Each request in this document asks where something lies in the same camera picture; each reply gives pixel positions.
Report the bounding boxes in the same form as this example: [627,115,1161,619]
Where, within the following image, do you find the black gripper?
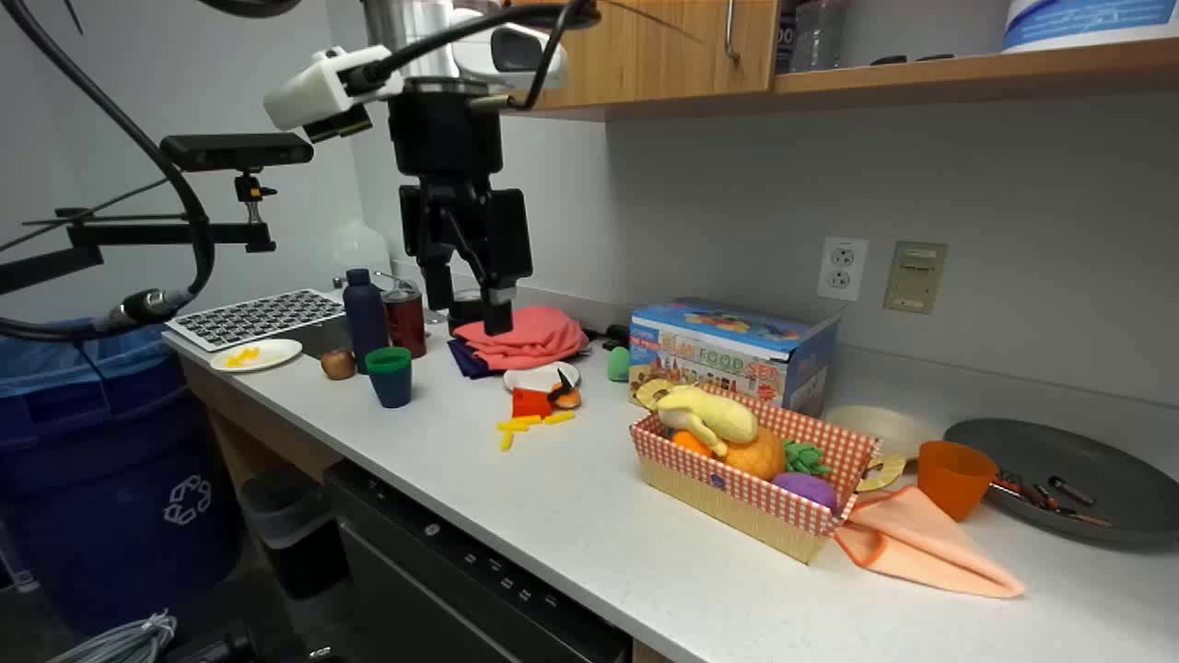
[387,75,538,337]

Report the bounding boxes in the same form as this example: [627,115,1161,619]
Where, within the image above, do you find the wooden upper cabinet body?
[472,0,1179,121]

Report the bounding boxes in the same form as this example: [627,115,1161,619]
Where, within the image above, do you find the clear plastic bottle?
[329,218,399,293]

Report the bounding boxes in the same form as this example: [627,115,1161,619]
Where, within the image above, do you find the dark red jar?
[383,281,430,360]

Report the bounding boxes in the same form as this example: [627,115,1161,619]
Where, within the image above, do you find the coral pink cloth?
[448,303,593,375]

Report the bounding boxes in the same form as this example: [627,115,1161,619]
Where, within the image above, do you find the dark blue cloth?
[445,337,499,382]

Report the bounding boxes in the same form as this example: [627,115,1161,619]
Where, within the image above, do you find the dark blue bottle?
[339,264,391,363]

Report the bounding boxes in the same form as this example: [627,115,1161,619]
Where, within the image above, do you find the white round plate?
[502,356,586,402]

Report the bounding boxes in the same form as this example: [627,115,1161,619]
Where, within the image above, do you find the black stapler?
[586,318,634,355]

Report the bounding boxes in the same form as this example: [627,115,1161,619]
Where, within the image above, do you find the red toy fries holder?
[504,382,561,423]

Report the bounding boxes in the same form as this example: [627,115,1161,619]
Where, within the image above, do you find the small brown toy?
[316,346,362,382]

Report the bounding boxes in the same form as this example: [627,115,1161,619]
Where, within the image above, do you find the small white plate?
[206,336,307,380]

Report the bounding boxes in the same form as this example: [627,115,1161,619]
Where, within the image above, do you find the white grid pattern board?
[164,282,349,356]

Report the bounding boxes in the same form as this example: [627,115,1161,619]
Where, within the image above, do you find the blue toy food box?
[627,293,844,420]

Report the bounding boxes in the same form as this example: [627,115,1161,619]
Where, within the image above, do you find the pale yellow toy chicken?
[652,382,763,461]

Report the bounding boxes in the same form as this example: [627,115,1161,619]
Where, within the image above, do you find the black dishwasher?
[322,455,639,663]

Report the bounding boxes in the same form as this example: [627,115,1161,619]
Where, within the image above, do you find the small black waste bin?
[235,469,354,605]

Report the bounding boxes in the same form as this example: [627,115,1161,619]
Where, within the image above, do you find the orange toy fruit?
[721,430,792,481]

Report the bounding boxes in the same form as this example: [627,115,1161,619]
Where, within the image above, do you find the red checkered paper basket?
[627,385,886,566]

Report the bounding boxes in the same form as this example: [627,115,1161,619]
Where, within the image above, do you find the clear glassware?
[775,0,856,76]

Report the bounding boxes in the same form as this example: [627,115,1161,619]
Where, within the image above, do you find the green toy vegetable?
[782,438,829,481]

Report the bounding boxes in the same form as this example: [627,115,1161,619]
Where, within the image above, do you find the purple toy vegetable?
[775,472,844,517]

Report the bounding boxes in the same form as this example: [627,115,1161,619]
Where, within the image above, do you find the blue recycling bin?
[0,319,246,636]

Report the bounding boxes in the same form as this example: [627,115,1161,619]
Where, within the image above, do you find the cream round plate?
[823,402,942,469]

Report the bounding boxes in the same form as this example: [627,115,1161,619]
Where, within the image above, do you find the orange plastic cup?
[913,438,1004,525]

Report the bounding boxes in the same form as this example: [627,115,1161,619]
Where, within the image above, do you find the orange paper napkin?
[829,481,1027,605]

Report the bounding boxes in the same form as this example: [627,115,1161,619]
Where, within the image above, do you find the brown toy utensils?
[986,469,1112,525]

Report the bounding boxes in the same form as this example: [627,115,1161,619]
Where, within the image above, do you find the white blue paper roll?
[1000,0,1179,55]

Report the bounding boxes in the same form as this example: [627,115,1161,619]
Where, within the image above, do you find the dark grey round plate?
[940,411,1179,556]

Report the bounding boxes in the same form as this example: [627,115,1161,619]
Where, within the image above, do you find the yellow toy ring slice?
[631,375,682,415]

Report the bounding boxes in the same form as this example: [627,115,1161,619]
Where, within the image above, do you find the black stereo camera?
[159,129,316,173]

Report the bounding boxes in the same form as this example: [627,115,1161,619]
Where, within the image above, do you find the wooden cabinet door with handle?
[538,0,782,115]

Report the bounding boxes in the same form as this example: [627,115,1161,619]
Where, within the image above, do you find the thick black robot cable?
[0,0,221,346]

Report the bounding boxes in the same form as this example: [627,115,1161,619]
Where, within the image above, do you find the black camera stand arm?
[0,169,280,297]

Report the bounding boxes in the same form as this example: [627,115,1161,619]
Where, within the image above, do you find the metal cabinet door handle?
[717,0,749,71]

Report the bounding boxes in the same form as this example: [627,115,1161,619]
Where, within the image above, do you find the white wall outlet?
[814,232,875,307]

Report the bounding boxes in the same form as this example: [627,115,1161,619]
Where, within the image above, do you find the beige wall switch plate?
[880,237,952,318]

